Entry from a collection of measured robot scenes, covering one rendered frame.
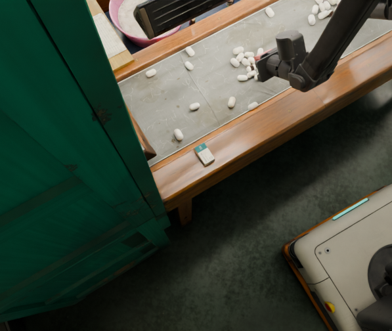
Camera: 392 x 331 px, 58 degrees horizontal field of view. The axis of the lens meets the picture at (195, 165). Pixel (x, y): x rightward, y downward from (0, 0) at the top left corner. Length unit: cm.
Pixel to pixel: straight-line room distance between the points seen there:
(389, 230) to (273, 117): 80
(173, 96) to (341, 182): 112
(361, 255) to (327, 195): 42
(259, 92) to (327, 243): 72
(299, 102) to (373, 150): 100
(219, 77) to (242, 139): 24
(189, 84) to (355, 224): 92
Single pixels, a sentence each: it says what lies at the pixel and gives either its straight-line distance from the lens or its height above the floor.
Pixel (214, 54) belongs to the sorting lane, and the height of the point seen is 74.
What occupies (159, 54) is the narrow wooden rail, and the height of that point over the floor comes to 76.
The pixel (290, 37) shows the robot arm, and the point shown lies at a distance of 94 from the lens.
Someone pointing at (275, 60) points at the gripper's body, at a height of 92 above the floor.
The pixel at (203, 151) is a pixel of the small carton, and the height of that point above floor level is 79.
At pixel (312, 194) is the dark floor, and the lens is 189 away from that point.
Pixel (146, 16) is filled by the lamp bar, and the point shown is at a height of 109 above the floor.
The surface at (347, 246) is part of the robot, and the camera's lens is 160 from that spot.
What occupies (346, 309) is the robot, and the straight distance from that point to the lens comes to 158.
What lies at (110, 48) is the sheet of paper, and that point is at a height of 78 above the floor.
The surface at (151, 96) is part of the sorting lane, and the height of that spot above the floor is 74.
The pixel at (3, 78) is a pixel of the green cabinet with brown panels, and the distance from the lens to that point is 27.
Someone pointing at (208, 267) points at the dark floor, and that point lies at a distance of 174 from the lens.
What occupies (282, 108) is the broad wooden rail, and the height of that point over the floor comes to 76.
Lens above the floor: 174
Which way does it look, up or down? 72 degrees down
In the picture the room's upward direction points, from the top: 3 degrees clockwise
